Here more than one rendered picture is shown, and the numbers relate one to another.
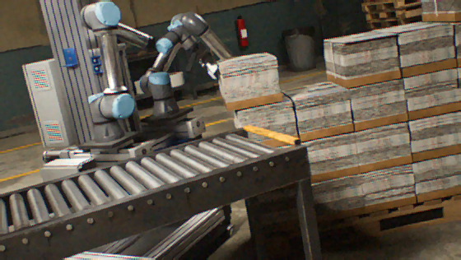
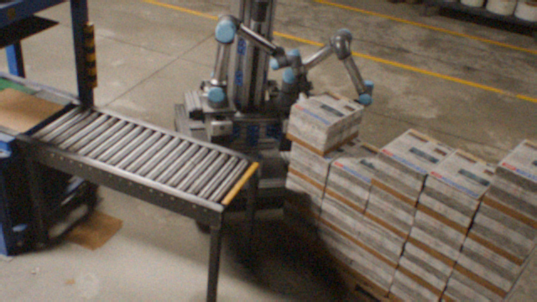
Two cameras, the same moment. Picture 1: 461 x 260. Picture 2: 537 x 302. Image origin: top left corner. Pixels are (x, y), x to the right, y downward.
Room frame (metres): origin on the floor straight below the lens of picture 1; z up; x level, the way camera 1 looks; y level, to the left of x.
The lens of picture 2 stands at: (0.39, -1.83, 2.62)
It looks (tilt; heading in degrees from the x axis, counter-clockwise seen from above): 33 degrees down; 41
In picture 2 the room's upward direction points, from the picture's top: 7 degrees clockwise
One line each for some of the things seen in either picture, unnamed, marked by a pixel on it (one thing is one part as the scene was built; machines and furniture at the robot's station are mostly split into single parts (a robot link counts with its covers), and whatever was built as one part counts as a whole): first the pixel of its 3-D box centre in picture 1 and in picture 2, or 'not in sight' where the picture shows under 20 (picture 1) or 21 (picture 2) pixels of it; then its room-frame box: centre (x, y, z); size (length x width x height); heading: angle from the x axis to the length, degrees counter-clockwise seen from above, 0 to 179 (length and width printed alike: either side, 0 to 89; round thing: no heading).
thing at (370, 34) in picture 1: (358, 37); (417, 150); (2.88, -0.76, 1.06); 0.37 x 0.29 x 0.01; 3
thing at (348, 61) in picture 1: (359, 58); (413, 166); (2.90, -0.75, 0.95); 0.38 x 0.29 x 0.23; 3
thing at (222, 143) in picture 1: (238, 150); (218, 179); (2.10, -0.02, 0.77); 0.47 x 0.05 x 0.05; 22
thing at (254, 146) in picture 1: (253, 146); (228, 182); (2.12, -0.08, 0.77); 0.47 x 0.05 x 0.05; 22
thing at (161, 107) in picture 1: (165, 104); (288, 95); (3.04, 0.34, 0.87); 0.15 x 0.15 x 0.10
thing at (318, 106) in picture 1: (348, 157); (372, 226); (2.89, -0.62, 0.42); 1.17 x 0.39 x 0.83; 93
